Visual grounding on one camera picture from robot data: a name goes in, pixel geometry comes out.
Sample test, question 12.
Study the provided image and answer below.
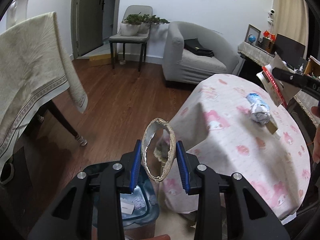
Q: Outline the brown cardboard piece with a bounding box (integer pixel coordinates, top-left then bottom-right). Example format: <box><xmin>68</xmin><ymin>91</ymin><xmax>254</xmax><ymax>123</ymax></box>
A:
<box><xmin>265</xmin><ymin>119</ymin><xmax>281</xmax><ymax>140</ymax></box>

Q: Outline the beige patterned tablecloth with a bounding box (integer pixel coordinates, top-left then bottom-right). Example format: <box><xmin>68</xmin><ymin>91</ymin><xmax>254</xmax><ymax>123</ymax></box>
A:
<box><xmin>1</xmin><ymin>12</ymin><xmax>88</xmax><ymax>166</ymax></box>

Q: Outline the beige fringed desk cloth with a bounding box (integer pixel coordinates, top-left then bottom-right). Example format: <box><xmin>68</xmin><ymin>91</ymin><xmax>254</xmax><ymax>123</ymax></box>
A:
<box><xmin>238</xmin><ymin>42</ymin><xmax>274</xmax><ymax>66</ymax></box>

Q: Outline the teal trash bin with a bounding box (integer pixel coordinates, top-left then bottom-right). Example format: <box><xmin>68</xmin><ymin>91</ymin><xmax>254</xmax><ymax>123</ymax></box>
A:
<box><xmin>92</xmin><ymin>177</ymin><xmax>160</xmax><ymax>230</ymax></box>

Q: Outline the potted green plant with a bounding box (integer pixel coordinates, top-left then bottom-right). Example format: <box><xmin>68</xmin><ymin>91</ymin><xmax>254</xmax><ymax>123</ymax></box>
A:
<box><xmin>120</xmin><ymin>13</ymin><xmax>169</xmax><ymax>36</ymax></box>

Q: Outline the dark table leg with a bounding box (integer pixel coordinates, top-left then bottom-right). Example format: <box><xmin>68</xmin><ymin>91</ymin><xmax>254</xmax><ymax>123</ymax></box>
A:
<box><xmin>46</xmin><ymin>100</ymin><xmax>87</xmax><ymax>146</ymax></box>

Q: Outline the small paper ball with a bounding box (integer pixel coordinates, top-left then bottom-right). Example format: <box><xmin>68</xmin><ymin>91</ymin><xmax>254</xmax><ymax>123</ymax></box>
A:
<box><xmin>250</xmin><ymin>103</ymin><xmax>271</xmax><ymax>125</ymax></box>

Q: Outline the framed picture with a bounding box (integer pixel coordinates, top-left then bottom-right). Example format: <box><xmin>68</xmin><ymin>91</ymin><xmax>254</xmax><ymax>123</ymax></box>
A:
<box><xmin>245</xmin><ymin>24</ymin><xmax>261</xmax><ymax>46</ymax></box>

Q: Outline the white printed cardboard box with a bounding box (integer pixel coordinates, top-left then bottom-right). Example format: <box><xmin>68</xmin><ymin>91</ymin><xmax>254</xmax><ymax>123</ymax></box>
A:
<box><xmin>260</xmin><ymin>55</ymin><xmax>301</xmax><ymax>108</ymax></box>

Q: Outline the small blue globe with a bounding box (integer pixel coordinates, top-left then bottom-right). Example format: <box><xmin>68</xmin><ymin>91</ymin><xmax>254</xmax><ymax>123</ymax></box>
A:
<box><xmin>248</xmin><ymin>34</ymin><xmax>256</xmax><ymax>44</ymax></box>

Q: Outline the dark green door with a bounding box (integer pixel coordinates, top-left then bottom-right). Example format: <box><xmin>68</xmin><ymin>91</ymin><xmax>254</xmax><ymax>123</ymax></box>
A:
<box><xmin>71</xmin><ymin>0</ymin><xmax>120</xmax><ymax>59</ymax></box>

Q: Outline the grey armchair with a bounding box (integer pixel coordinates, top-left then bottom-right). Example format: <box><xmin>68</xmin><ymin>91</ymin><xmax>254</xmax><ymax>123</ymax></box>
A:
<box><xmin>162</xmin><ymin>21</ymin><xmax>240</xmax><ymax>85</ymax></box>

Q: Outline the blue tissue pack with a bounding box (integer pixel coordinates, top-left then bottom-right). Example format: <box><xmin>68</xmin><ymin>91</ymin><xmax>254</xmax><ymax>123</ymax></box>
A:
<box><xmin>246</xmin><ymin>93</ymin><xmax>270</xmax><ymax>111</ymax></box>

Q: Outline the torn cardboard tape ring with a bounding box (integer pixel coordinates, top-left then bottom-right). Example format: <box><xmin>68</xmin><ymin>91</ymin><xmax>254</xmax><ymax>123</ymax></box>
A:
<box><xmin>141</xmin><ymin>117</ymin><xmax>177</xmax><ymax>183</ymax></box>

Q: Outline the person's right hand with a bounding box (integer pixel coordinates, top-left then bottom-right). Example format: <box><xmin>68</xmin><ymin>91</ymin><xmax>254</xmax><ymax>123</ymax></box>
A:
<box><xmin>311</xmin><ymin>106</ymin><xmax>320</xmax><ymax>164</ymax></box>

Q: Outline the black computer monitor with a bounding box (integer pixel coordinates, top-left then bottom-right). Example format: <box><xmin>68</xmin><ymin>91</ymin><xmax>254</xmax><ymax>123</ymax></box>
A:
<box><xmin>271</xmin><ymin>34</ymin><xmax>305</xmax><ymax>67</ymax></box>

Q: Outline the pink cartoon round tablecloth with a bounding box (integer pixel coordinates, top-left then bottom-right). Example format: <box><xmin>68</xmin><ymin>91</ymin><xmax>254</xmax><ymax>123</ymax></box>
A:
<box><xmin>169</xmin><ymin>74</ymin><xmax>311</xmax><ymax>218</ymax></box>

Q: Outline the black handbag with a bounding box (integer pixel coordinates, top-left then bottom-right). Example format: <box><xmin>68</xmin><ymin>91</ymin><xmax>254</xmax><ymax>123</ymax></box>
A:
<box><xmin>184</xmin><ymin>38</ymin><xmax>214</xmax><ymax>57</ymax></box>

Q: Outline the white security camera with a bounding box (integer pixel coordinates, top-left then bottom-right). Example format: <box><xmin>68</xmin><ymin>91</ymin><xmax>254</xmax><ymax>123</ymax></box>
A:
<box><xmin>268</xmin><ymin>9</ymin><xmax>275</xmax><ymax>20</ymax></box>

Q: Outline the grey dining chair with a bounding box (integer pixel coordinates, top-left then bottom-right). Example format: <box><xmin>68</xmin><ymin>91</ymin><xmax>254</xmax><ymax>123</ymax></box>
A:
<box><xmin>108</xmin><ymin>5</ymin><xmax>153</xmax><ymax>73</ymax></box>

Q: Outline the red sandisk package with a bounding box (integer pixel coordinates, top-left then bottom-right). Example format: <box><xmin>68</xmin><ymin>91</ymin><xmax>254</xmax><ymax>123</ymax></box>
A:
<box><xmin>257</xmin><ymin>66</ymin><xmax>287</xmax><ymax>108</ymax></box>

